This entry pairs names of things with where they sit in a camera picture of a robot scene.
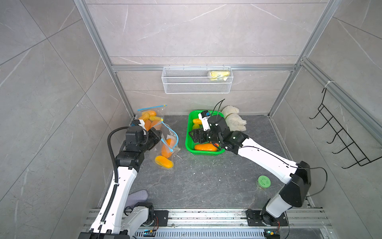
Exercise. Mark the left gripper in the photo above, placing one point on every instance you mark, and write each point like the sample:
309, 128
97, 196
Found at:
155, 138

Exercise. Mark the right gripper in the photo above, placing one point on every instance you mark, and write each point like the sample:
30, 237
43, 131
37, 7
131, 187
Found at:
200, 132

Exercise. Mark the clear zip-top bag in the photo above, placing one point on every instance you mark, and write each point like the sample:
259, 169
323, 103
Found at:
167, 132
157, 114

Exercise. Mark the large orange mango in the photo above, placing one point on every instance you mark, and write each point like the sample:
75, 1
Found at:
167, 147

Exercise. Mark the yellow orange mango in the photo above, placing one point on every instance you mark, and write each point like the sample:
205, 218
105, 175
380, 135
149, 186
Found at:
145, 117

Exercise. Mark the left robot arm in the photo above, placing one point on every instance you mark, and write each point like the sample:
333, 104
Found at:
119, 185

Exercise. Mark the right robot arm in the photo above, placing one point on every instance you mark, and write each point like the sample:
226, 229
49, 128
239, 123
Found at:
215, 135

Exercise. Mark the orange mango at basket front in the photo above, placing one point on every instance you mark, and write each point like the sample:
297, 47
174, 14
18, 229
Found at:
206, 147

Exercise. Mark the green plastic basket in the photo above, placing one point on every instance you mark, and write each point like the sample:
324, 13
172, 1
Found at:
190, 145

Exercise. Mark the white plush toy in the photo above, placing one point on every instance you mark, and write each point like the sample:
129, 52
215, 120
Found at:
233, 120

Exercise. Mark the grey purple cloth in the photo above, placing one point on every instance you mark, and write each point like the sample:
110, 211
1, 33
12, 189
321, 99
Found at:
135, 198

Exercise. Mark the green round disc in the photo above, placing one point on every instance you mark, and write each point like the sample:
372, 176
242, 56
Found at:
263, 182

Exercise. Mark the white wire wall basket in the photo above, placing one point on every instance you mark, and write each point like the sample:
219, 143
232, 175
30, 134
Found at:
194, 80

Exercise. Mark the yellow sponge in wire basket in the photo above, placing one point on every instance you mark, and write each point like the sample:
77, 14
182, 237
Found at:
219, 75

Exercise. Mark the metal base rail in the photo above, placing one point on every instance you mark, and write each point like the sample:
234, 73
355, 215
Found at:
226, 224

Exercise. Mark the black wall hook rack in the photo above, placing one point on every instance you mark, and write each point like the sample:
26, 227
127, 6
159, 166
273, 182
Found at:
341, 135

